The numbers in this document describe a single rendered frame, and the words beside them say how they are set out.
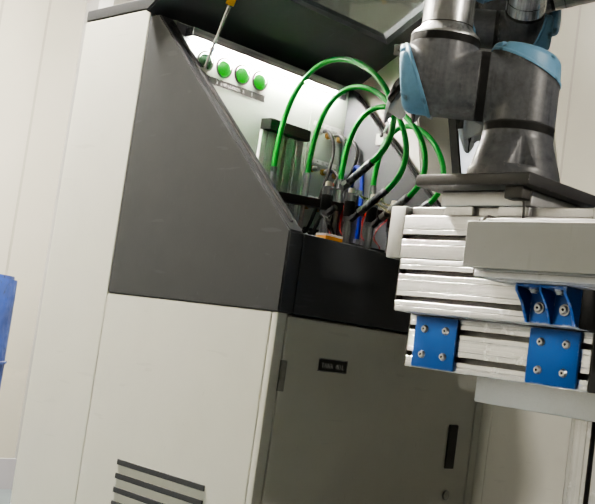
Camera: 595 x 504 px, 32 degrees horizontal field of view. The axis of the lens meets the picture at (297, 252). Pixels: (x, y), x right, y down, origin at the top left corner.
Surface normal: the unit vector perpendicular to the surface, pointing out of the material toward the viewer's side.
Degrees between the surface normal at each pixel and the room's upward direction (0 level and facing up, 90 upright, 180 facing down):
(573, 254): 90
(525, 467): 90
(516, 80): 90
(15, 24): 90
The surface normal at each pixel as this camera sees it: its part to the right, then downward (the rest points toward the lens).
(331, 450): 0.69, 0.04
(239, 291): -0.70, -0.16
